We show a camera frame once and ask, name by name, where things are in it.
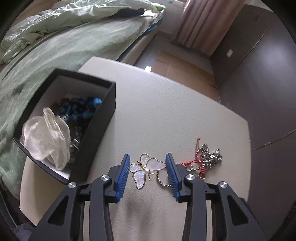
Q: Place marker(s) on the green bed sheet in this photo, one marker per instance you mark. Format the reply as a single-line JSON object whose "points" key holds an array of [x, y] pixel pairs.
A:
{"points": [[66, 49]]}

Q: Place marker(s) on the black jewelry box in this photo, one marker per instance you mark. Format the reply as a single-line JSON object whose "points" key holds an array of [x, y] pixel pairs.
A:
{"points": [[63, 83]]}

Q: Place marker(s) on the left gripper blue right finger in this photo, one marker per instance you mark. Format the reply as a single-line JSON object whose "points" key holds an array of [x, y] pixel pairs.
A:
{"points": [[231, 217]]}

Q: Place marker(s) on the white butterfly brooch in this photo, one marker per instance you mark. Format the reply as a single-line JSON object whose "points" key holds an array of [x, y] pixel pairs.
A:
{"points": [[144, 168]]}

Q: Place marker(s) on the pale green duvet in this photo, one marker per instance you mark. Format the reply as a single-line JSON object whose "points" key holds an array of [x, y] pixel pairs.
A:
{"points": [[65, 14]]}

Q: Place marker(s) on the black garment on bed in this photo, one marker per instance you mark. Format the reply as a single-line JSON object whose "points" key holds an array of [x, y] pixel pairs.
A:
{"points": [[128, 13]]}

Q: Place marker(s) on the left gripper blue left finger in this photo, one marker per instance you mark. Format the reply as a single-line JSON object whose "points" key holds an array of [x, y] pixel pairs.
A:
{"points": [[64, 218]]}

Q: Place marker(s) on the clear plastic bag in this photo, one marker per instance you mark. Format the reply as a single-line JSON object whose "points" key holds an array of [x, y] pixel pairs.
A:
{"points": [[48, 137]]}

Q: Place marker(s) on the white wall switch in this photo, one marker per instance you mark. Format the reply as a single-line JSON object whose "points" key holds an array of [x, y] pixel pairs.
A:
{"points": [[229, 53]]}

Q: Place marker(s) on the pink curtain right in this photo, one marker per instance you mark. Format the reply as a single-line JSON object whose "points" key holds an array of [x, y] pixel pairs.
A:
{"points": [[203, 24]]}

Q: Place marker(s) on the brown cardboard floor sheet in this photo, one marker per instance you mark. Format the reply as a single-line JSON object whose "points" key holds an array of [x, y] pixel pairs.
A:
{"points": [[185, 73]]}

